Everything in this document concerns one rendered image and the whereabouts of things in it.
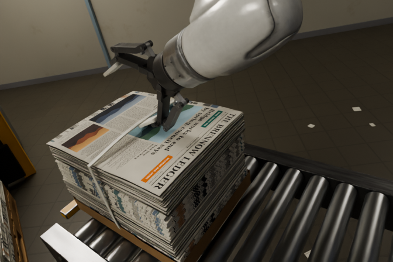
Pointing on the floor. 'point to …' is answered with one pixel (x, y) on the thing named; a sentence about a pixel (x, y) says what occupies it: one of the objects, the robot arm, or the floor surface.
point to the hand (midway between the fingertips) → (128, 97)
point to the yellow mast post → (7, 135)
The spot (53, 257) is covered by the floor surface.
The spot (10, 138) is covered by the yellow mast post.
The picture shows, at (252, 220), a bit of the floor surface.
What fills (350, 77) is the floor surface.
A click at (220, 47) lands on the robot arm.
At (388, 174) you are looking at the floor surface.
